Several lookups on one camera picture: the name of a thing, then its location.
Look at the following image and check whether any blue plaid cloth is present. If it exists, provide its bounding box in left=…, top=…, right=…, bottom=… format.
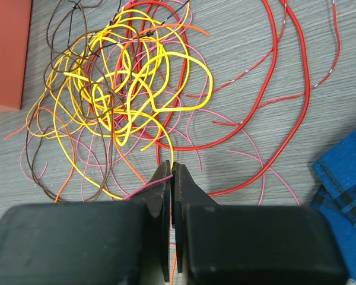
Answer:
left=310, top=130, right=356, bottom=284

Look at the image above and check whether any pink wire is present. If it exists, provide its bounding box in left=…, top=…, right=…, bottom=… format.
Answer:
left=19, top=0, right=301, bottom=207

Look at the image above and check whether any red wire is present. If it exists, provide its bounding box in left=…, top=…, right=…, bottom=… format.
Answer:
left=84, top=0, right=341, bottom=197

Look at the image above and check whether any orange wire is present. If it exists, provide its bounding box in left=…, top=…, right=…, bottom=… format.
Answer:
left=4, top=23, right=210, bottom=285

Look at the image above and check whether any orange plastic tray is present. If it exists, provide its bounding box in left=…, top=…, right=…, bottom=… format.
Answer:
left=0, top=0, right=32, bottom=113

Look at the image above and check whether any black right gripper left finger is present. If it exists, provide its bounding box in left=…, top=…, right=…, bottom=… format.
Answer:
left=0, top=161, right=171, bottom=284

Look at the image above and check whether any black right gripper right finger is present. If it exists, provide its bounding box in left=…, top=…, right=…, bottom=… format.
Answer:
left=173, top=164, right=349, bottom=284

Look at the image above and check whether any brown wire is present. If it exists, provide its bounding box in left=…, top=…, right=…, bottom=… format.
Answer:
left=26, top=0, right=190, bottom=202

